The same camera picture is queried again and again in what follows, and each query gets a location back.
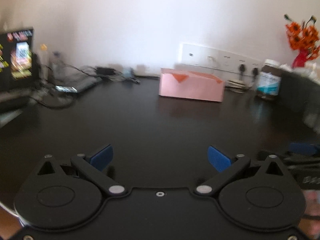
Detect pink cardboard box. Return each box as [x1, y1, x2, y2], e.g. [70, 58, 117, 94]
[159, 68, 225, 102]

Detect brown supplement bottle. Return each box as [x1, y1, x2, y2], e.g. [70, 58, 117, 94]
[256, 59, 281, 100]

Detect black smartphone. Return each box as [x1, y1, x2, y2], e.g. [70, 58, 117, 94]
[55, 76, 101, 94]

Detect red vase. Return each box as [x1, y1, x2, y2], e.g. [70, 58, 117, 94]
[292, 50, 309, 69]

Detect black plug right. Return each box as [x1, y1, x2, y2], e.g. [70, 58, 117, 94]
[252, 67, 259, 83]

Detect black plug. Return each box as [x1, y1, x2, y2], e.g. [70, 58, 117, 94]
[252, 67, 259, 83]
[239, 64, 246, 81]

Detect black power adapter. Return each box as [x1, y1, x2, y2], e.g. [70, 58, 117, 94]
[95, 67, 116, 76]

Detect black plug left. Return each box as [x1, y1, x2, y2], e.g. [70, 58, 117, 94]
[239, 64, 246, 81]

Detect light blue charger plug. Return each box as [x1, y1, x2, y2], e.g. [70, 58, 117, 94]
[122, 67, 134, 79]

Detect small clear bottle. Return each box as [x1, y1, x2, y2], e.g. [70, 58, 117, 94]
[50, 51, 65, 80]

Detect orange artificial flowers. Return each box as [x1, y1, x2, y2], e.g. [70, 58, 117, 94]
[284, 14, 319, 61]

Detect dark monitor screen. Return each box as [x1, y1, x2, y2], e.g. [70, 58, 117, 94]
[1, 28, 34, 92]

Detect tangled grey cables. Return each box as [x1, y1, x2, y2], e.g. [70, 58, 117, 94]
[24, 62, 136, 111]

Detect white wall socket panel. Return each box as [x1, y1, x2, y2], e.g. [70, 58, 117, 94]
[175, 43, 263, 78]

